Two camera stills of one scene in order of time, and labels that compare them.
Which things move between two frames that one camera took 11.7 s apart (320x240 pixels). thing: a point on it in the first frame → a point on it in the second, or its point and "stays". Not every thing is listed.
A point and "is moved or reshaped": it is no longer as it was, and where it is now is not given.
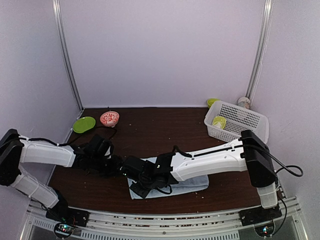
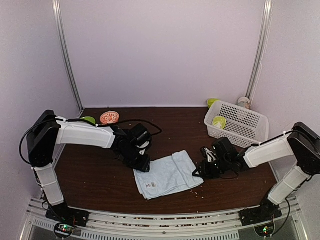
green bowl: x=211 y=101 stays
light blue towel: x=193 y=184 is moved or reshaped
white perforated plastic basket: x=238 y=118 stays
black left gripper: x=114 y=170 → x=142 y=166
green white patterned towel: x=219 y=121 stays
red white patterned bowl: x=110 y=118 stays
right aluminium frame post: x=265 y=25 stays
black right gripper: x=141 y=193 → x=205 y=171
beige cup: x=244 y=101 stays
